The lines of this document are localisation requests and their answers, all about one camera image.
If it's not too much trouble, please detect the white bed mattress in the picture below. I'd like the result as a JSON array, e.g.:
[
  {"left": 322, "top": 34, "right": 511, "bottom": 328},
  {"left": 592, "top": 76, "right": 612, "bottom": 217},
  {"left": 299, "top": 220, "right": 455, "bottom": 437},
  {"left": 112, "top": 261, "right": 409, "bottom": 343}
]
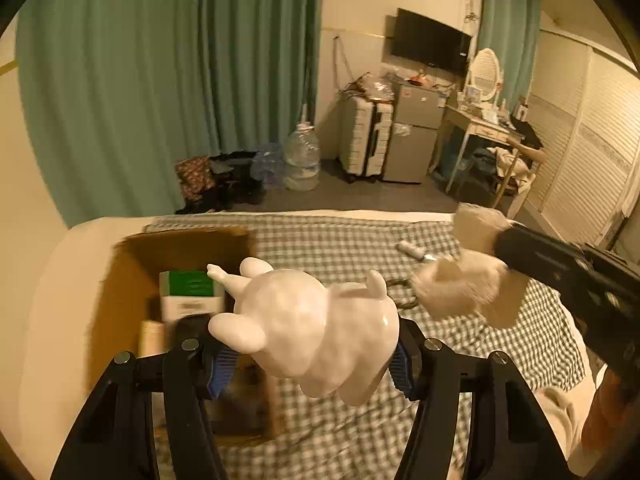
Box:
[{"left": 25, "top": 207, "right": 601, "bottom": 480}]

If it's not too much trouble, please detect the clear plastic bag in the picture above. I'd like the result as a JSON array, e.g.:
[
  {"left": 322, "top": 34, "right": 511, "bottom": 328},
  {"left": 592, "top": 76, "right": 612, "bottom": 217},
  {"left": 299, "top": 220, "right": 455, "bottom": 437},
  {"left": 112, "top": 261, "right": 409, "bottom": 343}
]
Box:
[{"left": 350, "top": 72, "right": 401, "bottom": 103}]

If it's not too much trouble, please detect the wide green curtain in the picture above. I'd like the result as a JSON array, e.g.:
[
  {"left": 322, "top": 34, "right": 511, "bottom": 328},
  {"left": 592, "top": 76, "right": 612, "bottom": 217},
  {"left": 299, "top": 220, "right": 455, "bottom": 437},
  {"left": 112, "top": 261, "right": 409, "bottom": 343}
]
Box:
[{"left": 15, "top": 0, "right": 323, "bottom": 228}]

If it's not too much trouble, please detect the green checked blanket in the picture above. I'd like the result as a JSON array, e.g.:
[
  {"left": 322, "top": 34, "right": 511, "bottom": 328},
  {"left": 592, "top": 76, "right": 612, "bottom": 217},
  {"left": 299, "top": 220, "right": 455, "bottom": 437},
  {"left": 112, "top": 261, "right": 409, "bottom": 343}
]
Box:
[{"left": 145, "top": 212, "right": 586, "bottom": 480}]

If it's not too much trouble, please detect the white louvred wardrobe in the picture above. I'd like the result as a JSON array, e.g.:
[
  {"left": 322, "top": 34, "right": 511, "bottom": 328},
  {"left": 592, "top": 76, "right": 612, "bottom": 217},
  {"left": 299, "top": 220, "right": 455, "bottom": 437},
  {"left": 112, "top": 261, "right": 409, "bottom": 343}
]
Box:
[{"left": 525, "top": 30, "right": 640, "bottom": 256}]

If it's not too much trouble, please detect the black television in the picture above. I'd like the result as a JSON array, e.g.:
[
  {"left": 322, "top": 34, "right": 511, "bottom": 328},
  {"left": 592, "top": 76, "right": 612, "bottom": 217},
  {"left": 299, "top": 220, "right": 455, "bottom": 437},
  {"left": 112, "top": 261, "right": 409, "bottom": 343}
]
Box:
[{"left": 389, "top": 7, "right": 473, "bottom": 79}]

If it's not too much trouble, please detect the dark clothes pile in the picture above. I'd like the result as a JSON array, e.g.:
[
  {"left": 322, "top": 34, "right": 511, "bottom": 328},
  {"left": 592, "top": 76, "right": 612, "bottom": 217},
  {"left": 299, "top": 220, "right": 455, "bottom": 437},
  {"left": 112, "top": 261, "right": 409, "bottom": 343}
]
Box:
[{"left": 175, "top": 151, "right": 266, "bottom": 213}]

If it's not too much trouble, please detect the wooden chair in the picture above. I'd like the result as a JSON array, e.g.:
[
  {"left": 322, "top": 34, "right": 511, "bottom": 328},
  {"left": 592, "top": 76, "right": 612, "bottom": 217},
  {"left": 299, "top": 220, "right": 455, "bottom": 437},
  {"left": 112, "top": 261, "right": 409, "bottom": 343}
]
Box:
[{"left": 492, "top": 137, "right": 548, "bottom": 211}]

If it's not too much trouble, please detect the clear water jug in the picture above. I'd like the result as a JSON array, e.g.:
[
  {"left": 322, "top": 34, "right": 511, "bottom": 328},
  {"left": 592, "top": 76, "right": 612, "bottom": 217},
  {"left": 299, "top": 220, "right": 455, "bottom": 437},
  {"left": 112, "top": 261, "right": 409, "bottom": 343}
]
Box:
[{"left": 284, "top": 105, "right": 322, "bottom": 192}]

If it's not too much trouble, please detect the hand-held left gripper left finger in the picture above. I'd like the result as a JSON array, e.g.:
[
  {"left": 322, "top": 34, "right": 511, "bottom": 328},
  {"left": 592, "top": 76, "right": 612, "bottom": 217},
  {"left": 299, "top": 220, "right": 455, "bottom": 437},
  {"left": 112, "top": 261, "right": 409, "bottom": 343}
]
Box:
[{"left": 50, "top": 317, "right": 241, "bottom": 480}]

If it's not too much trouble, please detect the dark looped strap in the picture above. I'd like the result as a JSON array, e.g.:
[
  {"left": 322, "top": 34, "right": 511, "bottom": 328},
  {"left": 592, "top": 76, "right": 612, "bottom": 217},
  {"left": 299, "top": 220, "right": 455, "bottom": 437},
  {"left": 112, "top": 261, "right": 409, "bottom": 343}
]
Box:
[{"left": 387, "top": 277, "right": 426, "bottom": 311}]

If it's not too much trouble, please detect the white tube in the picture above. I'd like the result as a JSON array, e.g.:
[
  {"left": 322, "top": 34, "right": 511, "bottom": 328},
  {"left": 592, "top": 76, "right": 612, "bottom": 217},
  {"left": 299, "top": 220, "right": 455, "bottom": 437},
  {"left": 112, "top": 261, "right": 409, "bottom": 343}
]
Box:
[{"left": 396, "top": 241, "right": 441, "bottom": 263}]

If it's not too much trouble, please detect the blue plastic bag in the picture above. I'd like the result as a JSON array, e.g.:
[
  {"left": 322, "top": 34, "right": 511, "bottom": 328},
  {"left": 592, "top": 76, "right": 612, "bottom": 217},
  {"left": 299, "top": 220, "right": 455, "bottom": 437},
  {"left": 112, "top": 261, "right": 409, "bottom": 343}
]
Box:
[{"left": 250, "top": 142, "right": 288, "bottom": 191}]

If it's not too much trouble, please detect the white dressing table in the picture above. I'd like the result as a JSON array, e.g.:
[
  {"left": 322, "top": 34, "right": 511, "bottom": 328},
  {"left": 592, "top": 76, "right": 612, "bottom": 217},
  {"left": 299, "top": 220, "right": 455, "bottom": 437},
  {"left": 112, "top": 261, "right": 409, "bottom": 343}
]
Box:
[{"left": 442, "top": 102, "right": 523, "bottom": 196}]

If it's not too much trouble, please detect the patterned brown bag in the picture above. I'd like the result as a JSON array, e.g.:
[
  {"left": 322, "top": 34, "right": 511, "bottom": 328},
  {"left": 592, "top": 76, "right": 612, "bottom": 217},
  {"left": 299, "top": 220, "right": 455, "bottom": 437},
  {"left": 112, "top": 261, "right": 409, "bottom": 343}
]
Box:
[{"left": 174, "top": 156, "right": 216, "bottom": 206}]

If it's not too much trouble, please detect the white suitcase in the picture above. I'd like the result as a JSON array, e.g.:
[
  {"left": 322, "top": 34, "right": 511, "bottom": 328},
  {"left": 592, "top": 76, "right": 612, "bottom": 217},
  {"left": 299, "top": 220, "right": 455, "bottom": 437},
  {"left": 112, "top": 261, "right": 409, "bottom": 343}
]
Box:
[{"left": 338, "top": 92, "right": 396, "bottom": 184}]

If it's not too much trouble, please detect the white oval mirror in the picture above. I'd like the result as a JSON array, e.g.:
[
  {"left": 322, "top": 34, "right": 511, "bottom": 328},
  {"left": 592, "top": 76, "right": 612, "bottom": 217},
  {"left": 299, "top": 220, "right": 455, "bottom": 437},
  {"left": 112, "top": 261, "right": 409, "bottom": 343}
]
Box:
[{"left": 467, "top": 48, "right": 502, "bottom": 103}]

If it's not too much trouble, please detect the pale cream carton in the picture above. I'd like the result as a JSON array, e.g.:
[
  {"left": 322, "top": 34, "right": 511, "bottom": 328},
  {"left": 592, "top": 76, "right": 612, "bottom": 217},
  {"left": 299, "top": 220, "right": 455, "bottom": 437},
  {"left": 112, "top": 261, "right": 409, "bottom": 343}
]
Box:
[{"left": 137, "top": 320, "right": 173, "bottom": 356}]

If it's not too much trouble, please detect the person's right forearm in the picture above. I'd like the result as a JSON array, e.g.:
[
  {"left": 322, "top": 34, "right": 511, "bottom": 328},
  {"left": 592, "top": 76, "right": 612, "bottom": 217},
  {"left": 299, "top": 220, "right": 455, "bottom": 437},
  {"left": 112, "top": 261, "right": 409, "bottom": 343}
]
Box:
[{"left": 580, "top": 367, "right": 631, "bottom": 461}]

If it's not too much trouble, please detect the narrow green curtain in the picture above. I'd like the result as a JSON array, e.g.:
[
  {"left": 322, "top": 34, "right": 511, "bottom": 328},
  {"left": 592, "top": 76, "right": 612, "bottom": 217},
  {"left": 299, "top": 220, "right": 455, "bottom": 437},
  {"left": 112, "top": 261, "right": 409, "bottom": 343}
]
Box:
[{"left": 475, "top": 0, "right": 543, "bottom": 106}]

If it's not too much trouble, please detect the white fluffy plush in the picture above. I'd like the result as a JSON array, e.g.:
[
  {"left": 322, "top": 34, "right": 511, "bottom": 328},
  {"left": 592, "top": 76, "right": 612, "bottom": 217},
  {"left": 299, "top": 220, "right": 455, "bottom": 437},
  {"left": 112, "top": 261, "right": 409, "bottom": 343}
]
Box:
[{"left": 414, "top": 203, "right": 528, "bottom": 331}]

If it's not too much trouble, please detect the white rabbit figurine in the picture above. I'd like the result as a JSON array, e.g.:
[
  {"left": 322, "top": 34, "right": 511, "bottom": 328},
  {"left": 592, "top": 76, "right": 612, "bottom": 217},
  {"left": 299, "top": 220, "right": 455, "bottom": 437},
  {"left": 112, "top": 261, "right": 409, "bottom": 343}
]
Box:
[{"left": 206, "top": 256, "right": 401, "bottom": 407}]

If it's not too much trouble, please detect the brown cardboard box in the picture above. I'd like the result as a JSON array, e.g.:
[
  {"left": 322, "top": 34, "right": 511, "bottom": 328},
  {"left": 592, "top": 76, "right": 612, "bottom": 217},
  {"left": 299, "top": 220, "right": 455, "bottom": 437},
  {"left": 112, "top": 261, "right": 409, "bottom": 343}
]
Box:
[{"left": 97, "top": 227, "right": 283, "bottom": 443}]

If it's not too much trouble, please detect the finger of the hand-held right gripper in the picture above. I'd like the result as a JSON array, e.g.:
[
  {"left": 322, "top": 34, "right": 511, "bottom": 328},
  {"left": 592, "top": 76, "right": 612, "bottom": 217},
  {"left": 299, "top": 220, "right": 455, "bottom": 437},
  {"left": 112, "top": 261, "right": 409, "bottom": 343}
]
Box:
[{"left": 492, "top": 225, "right": 588, "bottom": 311}]

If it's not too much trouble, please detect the grey mini fridge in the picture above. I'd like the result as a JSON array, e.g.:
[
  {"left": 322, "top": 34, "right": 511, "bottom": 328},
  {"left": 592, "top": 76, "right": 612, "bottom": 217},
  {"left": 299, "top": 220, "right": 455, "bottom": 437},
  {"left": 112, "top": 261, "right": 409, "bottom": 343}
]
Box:
[{"left": 382, "top": 82, "right": 448, "bottom": 184}]

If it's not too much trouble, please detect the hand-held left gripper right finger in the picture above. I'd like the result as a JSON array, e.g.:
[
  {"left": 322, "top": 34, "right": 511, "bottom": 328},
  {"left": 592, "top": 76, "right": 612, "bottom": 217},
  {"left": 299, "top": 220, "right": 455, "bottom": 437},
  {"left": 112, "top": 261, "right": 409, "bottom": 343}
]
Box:
[{"left": 385, "top": 317, "right": 571, "bottom": 480}]

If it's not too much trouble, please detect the green white box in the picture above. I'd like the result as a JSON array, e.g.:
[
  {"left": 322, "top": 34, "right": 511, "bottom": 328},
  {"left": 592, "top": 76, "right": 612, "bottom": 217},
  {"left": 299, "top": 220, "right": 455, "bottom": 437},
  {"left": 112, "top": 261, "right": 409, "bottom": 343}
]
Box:
[{"left": 159, "top": 269, "right": 228, "bottom": 322}]

